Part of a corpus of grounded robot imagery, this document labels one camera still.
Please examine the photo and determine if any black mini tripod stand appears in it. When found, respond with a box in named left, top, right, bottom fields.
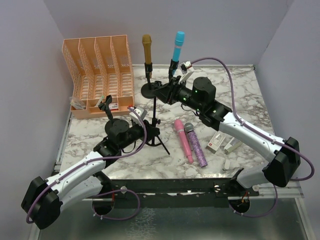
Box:
left=147, top=97, right=170, bottom=155

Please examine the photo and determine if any black mic stand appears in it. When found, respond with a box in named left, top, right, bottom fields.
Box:
left=141, top=63, right=162, bottom=99
left=98, top=95, right=127, bottom=137
left=168, top=59, right=179, bottom=84

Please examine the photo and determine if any pink microphone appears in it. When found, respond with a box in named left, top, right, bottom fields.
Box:
left=174, top=119, right=194, bottom=164

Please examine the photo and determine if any gold microphone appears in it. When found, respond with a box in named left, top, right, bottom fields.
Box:
left=142, top=34, right=153, bottom=78

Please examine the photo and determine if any blue microphone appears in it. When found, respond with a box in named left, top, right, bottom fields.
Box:
left=172, top=31, right=185, bottom=61

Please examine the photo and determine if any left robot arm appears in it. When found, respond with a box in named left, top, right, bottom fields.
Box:
left=21, top=118, right=160, bottom=230

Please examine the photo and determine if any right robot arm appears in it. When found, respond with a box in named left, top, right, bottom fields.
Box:
left=152, top=77, right=301, bottom=189

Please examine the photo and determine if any purple glitter microphone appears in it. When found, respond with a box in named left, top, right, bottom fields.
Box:
left=184, top=122, right=208, bottom=168

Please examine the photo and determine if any red white small card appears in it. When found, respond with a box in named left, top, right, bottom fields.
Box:
left=109, top=102, right=119, bottom=111

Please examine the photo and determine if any white red small box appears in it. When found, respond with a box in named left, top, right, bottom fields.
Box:
left=205, top=131, right=226, bottom=154

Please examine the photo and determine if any orange plastic file organizer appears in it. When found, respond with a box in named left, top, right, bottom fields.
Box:
left=62, top=35, right=135, bottom=119

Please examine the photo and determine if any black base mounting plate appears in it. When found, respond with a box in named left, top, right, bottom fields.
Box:
left=92, top=177, right=259, bottom=210

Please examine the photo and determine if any white charger adapter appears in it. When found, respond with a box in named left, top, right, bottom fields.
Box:
left=223, top=137, right=242, bottom=154

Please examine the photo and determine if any clear plastic bag of parts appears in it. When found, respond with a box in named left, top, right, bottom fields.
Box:
left=69, top=96, right=86, bottom=110

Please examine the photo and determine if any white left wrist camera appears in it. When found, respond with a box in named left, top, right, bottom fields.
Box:
left=129, top=106, right=148, bottom=126

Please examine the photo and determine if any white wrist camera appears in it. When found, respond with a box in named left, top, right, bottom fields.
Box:
left=178, top=60, right=194, bottom=85
left=129, top=106, right=148, bottom=126

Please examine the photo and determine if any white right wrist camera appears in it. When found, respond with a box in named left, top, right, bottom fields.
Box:
left=178, top=60, right=194, bottom=85

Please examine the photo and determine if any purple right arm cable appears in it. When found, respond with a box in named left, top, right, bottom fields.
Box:
left=191, top=57, right=315, bottom=218

